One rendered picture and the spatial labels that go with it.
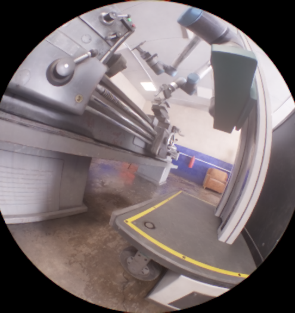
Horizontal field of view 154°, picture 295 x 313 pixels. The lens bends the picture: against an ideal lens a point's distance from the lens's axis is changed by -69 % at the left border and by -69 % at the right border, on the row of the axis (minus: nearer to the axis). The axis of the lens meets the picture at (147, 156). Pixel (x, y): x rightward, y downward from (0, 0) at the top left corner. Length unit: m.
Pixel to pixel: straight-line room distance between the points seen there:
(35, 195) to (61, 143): 0.30
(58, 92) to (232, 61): 0.55
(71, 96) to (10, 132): 0.24
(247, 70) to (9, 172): 0.90
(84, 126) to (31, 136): 0.34
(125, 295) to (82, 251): 0.26
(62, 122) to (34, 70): 0.31
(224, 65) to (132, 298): 0.87
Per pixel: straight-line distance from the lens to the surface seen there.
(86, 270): 0.54
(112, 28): 0.79
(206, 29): 0.56
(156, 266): 0.44
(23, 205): 0.64
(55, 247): 0.59
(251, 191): 0.40
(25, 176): 0.55
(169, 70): 1.22
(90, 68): 0.47
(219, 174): 4.66
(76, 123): 0.62
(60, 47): 0.45
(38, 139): 0.40
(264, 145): 0.44
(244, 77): 0.47
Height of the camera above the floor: 0.51
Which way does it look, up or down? 2 degrees down
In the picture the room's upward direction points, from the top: 21 degrees clockwise
